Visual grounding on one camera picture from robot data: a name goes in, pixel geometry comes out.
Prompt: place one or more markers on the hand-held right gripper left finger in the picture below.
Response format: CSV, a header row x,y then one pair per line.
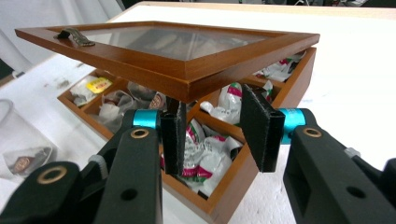
x,y
137,174

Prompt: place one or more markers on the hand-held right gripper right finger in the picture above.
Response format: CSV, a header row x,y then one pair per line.
x,y
323,174

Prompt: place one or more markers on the brown label tea bag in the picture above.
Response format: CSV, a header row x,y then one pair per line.
x,y
26,161

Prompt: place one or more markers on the wooden box with glass lid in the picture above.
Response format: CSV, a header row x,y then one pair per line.
x,y
186,74

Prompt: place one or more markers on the clear plastic cup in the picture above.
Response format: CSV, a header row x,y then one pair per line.
x,y
18,137

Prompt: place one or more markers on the pile of white pink packets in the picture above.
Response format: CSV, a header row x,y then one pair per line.
x,y
205,155

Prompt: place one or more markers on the pile of translucent tea bags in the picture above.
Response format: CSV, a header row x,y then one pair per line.
x,y
124,99

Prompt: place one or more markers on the yellow label tea bag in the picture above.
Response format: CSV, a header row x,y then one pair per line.
x,y
98,84

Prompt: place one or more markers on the white curtain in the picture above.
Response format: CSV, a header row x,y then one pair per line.
x,y
37,18

